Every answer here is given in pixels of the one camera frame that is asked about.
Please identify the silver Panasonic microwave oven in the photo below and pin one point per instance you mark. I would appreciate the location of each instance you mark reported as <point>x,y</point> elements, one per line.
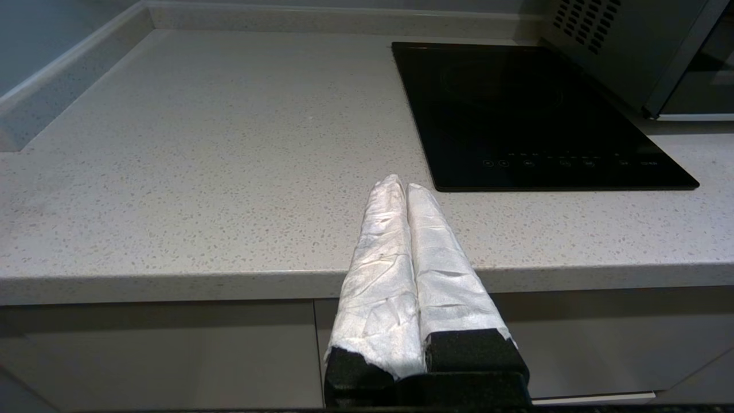
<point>619,51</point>

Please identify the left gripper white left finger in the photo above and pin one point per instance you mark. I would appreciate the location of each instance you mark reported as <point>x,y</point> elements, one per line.
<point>381,287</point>

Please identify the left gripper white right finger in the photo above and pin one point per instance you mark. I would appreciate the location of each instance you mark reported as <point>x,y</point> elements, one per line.
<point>447,275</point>

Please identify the black induction cooktop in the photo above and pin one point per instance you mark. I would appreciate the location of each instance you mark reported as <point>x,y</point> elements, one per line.
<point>533,115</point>

